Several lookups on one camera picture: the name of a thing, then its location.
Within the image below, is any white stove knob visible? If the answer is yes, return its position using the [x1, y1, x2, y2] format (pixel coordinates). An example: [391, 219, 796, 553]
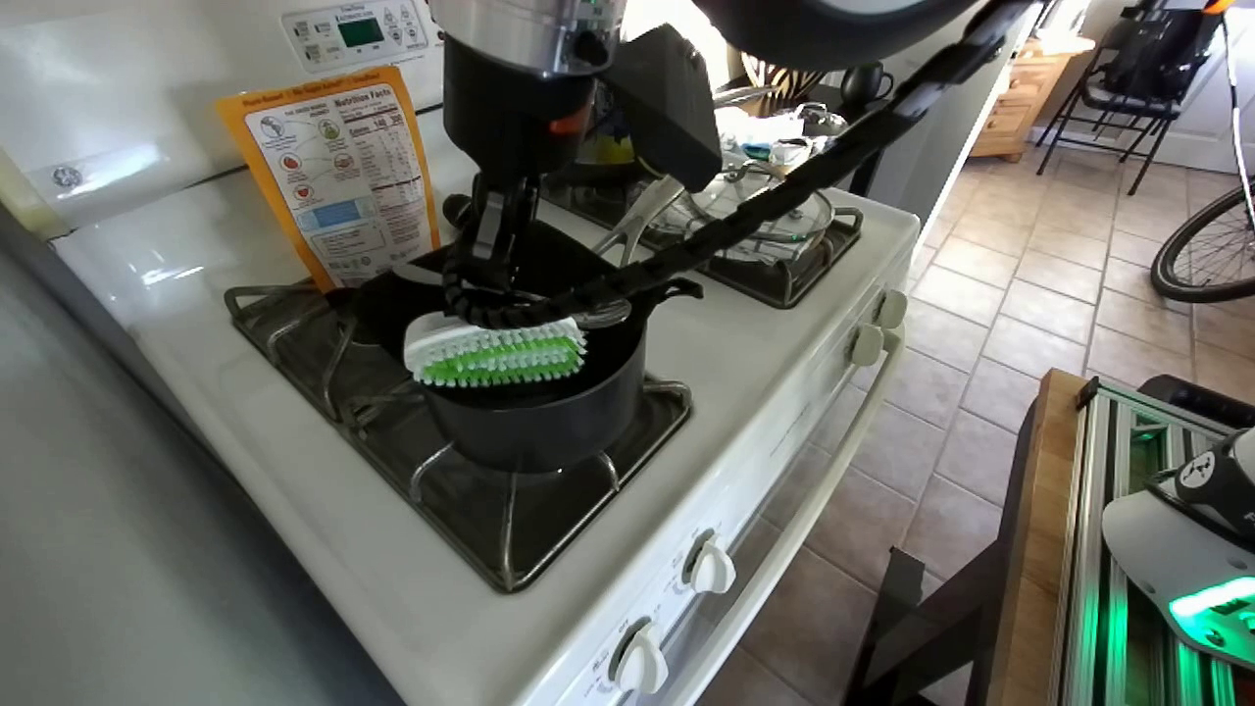
[677, 527, 743, 599]
[843, 317, 892, 367]
[606, 616, 675, 697]
[872, 287, 911, 334]

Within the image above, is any aluminium frame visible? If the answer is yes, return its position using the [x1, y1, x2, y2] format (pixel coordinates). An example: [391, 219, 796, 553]
[1059, 374, 1255, 706]

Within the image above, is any glass lid with metal handle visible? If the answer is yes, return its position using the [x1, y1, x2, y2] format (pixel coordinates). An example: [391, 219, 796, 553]
[702, 183, 843, 253]

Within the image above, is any black cooking pot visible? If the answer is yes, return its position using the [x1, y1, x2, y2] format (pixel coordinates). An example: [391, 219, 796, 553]
[421, 252, 705, 477]

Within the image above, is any green and white kitchen brush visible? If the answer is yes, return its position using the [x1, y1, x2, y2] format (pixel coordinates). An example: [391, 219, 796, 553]
[400, 311, 591, 392]

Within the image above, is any white and black robot base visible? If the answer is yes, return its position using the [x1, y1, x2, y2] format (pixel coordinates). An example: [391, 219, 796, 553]
[1100, 423, 1255, 677]

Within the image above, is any white gas stove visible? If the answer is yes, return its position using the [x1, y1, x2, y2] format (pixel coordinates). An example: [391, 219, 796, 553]
[0, 0, 927, 706]

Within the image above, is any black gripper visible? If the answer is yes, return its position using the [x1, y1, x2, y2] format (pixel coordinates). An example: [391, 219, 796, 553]
[439, 34, 621, 304]

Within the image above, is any bicycle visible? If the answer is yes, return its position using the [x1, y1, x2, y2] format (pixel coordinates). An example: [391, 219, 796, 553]
[1147, 0, 1255, 304]

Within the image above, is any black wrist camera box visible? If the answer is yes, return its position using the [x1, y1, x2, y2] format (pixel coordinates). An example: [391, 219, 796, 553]
[606, 21, 724, 197]

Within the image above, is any wooden table top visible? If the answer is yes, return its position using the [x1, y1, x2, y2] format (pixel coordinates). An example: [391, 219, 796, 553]
[982, 366, 1100, 706]

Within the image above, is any black burner grate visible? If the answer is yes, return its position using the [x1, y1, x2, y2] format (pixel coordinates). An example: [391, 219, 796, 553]
[219, 273, 698, 595]
[544, 165, 867, 314]

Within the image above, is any black metal folding stand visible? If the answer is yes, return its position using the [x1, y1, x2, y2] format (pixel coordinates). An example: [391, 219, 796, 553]
[1030, 0, 1236, 200]

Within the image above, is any wooden crate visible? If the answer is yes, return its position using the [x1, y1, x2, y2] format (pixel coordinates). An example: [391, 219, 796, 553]
[969, 34, 1100, 165]

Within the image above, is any yellow and blue can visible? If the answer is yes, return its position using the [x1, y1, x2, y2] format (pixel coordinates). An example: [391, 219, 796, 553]
[568, 125, 649, 175]

